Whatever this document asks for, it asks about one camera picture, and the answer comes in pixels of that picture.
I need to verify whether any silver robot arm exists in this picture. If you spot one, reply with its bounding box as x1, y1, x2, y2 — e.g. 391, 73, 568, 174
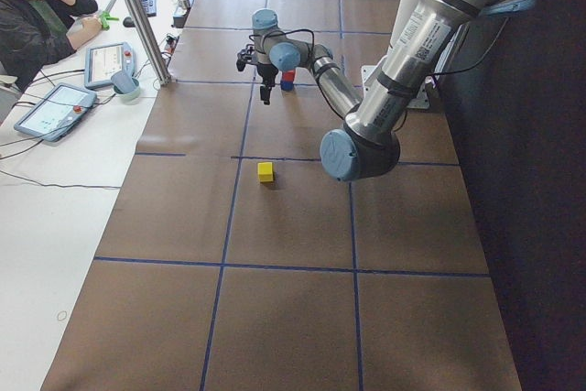
236, 0, 537, 181

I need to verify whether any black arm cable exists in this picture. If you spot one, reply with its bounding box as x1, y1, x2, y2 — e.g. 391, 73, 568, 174
235, 28, 321, 72

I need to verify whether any seated person black jacket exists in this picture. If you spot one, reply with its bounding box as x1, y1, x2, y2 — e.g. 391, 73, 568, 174
1, 0, 103, 92

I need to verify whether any far teach pendant tablet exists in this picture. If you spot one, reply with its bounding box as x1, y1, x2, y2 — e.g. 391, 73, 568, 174
84, 41, 136, 90

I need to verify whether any teach pendant tablet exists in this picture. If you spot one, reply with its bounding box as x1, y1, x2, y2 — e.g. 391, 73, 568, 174
14, 83, 97, 142
84, 41, 136, 90

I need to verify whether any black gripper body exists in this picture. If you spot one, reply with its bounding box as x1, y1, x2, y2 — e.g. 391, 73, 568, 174
256, 62, 277, 88

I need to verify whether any blue plastic cup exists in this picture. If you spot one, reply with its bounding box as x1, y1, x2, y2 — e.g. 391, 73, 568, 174
111, 71, 137, 94

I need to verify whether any near teach pendant tablet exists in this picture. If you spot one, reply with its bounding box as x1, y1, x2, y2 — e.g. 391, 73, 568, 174
14, 83, 97, 142

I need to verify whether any black computer mouse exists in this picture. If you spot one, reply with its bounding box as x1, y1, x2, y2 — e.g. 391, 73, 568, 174
123, 16, 136, 28

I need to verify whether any green plastic tool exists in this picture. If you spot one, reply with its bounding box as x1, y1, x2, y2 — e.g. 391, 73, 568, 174
99, 11, 119, 30

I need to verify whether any blue wooden block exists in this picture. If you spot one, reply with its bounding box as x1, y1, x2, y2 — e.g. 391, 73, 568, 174
280, 81, 294, 92

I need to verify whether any aluminium frame post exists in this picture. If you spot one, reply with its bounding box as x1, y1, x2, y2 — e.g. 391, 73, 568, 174
125, 0, 171, 86

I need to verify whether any red wooden block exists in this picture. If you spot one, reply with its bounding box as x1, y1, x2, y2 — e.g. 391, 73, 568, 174
281, 71, 296, 83

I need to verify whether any yellow wooden block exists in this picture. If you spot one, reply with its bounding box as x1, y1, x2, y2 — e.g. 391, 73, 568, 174
257, 161, 275, 183

